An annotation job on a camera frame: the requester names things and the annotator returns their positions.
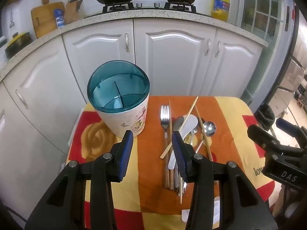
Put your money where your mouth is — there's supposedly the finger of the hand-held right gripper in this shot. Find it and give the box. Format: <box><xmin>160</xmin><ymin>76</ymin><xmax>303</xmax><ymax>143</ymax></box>
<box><xmin>247</xmin><ymin>124</ymin><xmax>301</xmax><ymax>158</ymax></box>
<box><xmin>275</xmin><ymin>117</ymin><xmax>307</xmax><ymax>148</ymax></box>

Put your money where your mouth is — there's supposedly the white framed glass door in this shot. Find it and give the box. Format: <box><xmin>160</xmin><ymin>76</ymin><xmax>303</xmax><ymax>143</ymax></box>
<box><xmin>240</xmin><ymin>0</ymin><xmax>296</xmax><ymax>37</ymax></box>

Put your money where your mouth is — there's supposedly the blue white container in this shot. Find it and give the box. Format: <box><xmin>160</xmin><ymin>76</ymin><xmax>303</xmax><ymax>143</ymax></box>
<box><xmin>54</xmin><ymin>9</ymin><xmax>66</xmax><ymax>29</ymax></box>

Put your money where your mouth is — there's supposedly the white rice paddle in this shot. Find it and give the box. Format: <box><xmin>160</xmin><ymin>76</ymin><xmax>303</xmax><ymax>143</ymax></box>
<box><xmin>168</xmin><ymin>114</ymin><xmax>199</xmax><ymax>171</ymax></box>

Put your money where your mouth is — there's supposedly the black gas stove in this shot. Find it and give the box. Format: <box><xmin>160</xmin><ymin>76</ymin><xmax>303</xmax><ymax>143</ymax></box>
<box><xmin>84</xmin><ymin>1</ymin><xmax>213</xmax><ymax>18</ymax></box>

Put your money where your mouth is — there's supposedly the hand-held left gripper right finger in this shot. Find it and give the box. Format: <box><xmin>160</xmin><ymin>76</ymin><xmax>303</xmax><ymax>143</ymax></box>
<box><xmin>171</xmin><ymin>131</ymin><xmax>278</xmax><ymax>230</ymax></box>

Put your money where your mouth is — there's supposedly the small shiny spoon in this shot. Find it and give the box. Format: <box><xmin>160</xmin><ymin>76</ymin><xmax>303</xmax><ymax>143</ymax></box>
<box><xmin>189</xmin><ymin>128</ymin><xmax>199</xmax><ymax>149</ymax></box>

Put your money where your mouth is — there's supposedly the wooden knife block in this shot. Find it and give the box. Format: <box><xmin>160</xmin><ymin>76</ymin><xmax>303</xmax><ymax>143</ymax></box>
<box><xmin>64</xmin><ymin>0</ymin><xmax>81</xmax><ymax>25</ymax></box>

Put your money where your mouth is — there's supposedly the dark crumpled bag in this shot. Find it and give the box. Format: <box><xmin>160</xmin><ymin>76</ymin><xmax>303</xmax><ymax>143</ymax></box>
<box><xmin>254</xmin><ymin>103</ymin><xmax>275</xmax><ymax>132</ymax></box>

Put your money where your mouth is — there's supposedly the wooden cutting board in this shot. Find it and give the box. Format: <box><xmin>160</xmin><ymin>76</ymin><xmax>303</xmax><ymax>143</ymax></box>
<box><xmin>31</xmin><ymin>2</ymin><xmax>66</xmax><ymax>39</ymax></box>

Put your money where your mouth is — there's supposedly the orange yellow printed blanket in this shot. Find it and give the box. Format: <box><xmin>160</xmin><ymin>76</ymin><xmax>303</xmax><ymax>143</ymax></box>
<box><xmin>66</xmin><ymin>96</ymin><xmax>275</xmax><ymax>230</ymax></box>

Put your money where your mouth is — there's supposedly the floral utensil holder teal rim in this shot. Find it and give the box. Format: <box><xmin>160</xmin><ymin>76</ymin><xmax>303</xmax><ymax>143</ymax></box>
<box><xmin>87</xmin><ymin>60</ymin><xmax>151</xmax><ymax>138</ymax></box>

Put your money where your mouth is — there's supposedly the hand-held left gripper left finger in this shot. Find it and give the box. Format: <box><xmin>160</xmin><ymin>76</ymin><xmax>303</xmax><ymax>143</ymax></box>
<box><xmin>25</xmin><ymin>130</ymin><xmax>134</xmax><ymax>230</ymax></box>

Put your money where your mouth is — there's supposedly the black pot with yellow lid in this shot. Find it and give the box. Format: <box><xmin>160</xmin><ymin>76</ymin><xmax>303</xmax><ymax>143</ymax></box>
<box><xmin>4</xmin><ymin>32</ymin><xmax>33</xmax><ymax>59</ymax></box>

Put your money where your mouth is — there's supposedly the yellow cooking oil bottle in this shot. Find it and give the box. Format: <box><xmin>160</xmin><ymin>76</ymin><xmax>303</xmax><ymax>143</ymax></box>
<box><xmin>211</xmin><ymin>0</ymin><xmax>231</xmax><ymax>24</ymax></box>

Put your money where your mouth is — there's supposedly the matte grey spoon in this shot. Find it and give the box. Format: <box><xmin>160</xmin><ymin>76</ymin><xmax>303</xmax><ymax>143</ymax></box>
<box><xmin>173</xmin><ymin>116</ymin><xmax>186</xmax><ymax>135</ymax></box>

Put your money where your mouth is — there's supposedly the round silver soup spoon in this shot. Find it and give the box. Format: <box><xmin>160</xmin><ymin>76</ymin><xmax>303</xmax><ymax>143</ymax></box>
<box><xmin>195</xmin><ymin>121</ymin><xmax>217</xmax><ymax>152</ymax></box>

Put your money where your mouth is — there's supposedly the metal storage rack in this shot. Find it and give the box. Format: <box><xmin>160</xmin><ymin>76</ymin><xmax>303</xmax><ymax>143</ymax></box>
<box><xmin>273</xmin><ymin>50</ymin><xmax>307</xmax><ymax>115</ymax></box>

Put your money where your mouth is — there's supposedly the speckled stone countertop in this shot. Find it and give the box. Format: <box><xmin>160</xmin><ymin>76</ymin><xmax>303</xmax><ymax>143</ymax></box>
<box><xmin>0</xmin><ymin>10</ymin><xmax>269</xmax><ymax>84</ymax></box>

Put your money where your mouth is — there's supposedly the white cabinet door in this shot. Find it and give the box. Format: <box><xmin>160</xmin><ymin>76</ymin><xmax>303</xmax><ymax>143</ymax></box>
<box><xmin>62</xmin><ymin>20</ymin><xmax>136</xmax><ymax>104</ymax></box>
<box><xmin>2</xmin><ymin>36</ymin><xmax>88</xmax><ymax>155</ymax></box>
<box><xmin>211</xmin><ymin>27</ymin><xmax>263</xmax><ymax>99</ymax></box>
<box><xmin>0</xmin><ymin>83</ymin><xmax>69</xmax><ymax>221</ymax></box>
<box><xmin>133</xmin><ymin>19</ymin><xmax>217</xmax><ymax>97</ymax></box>

